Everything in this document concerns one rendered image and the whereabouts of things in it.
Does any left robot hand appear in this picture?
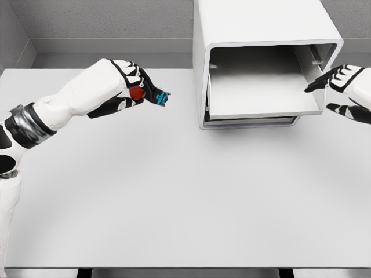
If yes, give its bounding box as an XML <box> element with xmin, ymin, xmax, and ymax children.
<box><xmin>67</xmin><ymin>58</ymin><xmax>159</xmax><ymax>119</ymax></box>

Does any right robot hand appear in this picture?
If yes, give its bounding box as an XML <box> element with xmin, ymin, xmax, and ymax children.
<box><xmin>304</xmin><ymin>64</ymin><xmax>371</xmax><ymax>126</ymax></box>

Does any red and blue load switch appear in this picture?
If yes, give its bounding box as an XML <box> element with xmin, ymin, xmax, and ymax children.
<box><xmin>129</xmin><ymin>86</ymin><xmax>172</xmax><ymax>107</ymax></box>

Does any white tabletop storage cabinet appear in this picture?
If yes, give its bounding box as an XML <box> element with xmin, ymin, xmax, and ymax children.
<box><xmin>192</xmin><ymin>0</ymin><xmax>344</xmax><ymax>131</ymax></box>

